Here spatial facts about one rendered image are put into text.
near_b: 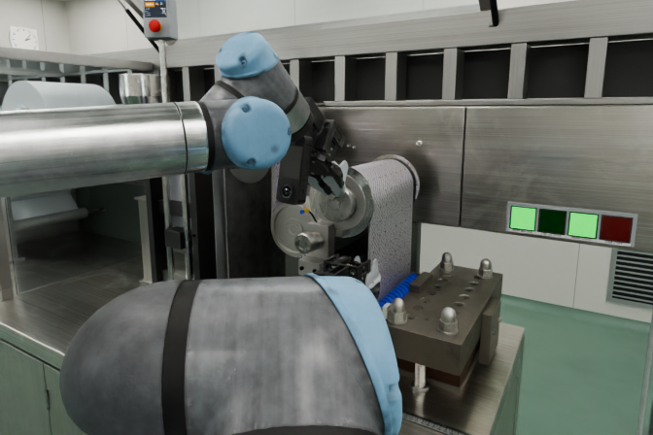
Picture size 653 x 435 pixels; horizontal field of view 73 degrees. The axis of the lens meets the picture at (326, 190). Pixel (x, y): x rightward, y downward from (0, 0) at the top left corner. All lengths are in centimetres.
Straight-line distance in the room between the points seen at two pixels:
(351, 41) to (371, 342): 103
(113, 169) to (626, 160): 95
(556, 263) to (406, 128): 256
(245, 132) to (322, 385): 26
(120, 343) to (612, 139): 98
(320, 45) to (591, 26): 65
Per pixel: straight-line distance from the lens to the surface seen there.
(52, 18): 685
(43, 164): 45
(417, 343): 87
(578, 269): 359
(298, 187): 71
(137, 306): 33
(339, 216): 87
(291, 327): 30
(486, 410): 93
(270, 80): 62
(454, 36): 115
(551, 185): 111
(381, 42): 122
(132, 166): 46
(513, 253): 361
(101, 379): 33
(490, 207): 113
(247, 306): 31
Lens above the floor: 143
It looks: 10 degrees down
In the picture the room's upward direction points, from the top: straight up
